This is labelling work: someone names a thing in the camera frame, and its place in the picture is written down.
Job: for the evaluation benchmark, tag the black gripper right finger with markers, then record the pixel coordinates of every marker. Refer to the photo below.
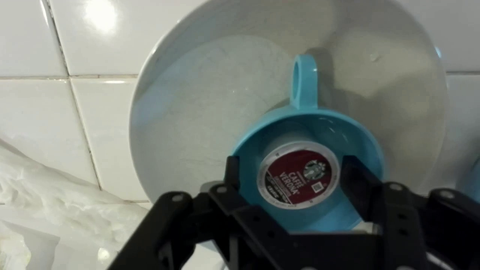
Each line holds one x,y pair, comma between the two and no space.
415,232

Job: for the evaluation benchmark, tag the crumpled clear plastic wrap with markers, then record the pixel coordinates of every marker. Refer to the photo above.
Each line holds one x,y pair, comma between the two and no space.
52,201

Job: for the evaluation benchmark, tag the blue cup with handle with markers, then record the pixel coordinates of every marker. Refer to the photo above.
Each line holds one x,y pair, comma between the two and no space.
304,118

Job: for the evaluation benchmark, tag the white round plate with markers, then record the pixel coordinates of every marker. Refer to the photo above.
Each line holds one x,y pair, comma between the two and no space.
227,63

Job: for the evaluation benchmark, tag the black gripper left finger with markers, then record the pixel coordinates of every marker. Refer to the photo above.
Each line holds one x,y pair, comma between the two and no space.
245,234

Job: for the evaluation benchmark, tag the coffee pod with red lid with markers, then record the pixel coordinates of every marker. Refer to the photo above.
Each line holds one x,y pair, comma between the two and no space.
298,175

